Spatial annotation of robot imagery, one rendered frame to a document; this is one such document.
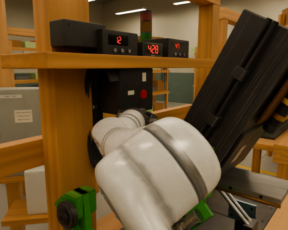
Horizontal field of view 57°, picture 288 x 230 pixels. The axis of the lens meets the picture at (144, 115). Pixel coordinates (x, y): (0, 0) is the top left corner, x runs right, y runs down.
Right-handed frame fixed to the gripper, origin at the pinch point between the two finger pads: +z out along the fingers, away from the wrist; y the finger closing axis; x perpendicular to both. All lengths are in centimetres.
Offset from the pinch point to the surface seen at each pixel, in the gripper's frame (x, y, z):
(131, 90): -6.5, 4.5, 1.8
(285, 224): 39, -59, 17
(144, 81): -9.2, 1.7, 7.5
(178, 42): -24.2, -6.4, 29.4
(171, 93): 147, 63, 1044
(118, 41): -21.5, 9.7, -0.9
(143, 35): -25.6, 8.4, 30.1
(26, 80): 103, 436, 587
